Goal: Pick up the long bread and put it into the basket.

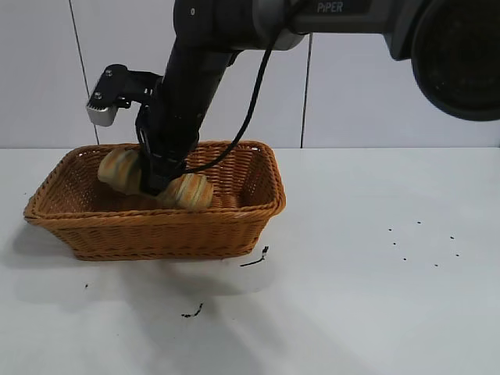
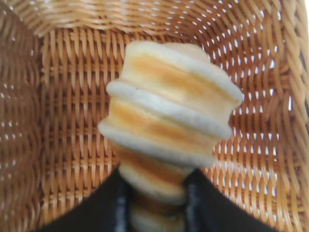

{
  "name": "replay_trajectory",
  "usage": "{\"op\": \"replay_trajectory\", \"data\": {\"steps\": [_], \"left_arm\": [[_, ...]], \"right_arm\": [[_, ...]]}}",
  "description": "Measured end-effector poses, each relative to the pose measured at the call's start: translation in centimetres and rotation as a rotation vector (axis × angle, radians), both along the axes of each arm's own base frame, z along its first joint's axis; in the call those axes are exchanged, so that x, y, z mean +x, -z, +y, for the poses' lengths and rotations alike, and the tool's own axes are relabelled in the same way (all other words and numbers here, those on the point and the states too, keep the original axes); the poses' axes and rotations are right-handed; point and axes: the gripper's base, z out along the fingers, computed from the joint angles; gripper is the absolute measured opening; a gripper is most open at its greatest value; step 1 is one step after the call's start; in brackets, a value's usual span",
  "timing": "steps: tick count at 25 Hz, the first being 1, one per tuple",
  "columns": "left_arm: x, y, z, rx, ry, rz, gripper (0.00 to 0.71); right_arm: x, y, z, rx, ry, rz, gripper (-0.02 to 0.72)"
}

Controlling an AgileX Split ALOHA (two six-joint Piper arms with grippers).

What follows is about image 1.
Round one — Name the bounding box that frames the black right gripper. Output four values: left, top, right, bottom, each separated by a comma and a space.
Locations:
134, 74, 220, 198

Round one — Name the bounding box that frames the long striped bread loaf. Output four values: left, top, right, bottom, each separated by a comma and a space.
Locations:
97, 147, 215, 211

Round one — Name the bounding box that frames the brown woven wicker basket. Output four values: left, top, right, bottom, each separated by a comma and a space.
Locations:
23, 140, 288, 263

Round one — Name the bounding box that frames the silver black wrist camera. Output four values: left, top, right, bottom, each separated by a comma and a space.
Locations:
86, 63, 163, 128

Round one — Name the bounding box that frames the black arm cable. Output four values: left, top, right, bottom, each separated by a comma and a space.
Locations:
180, 0, 313, 175

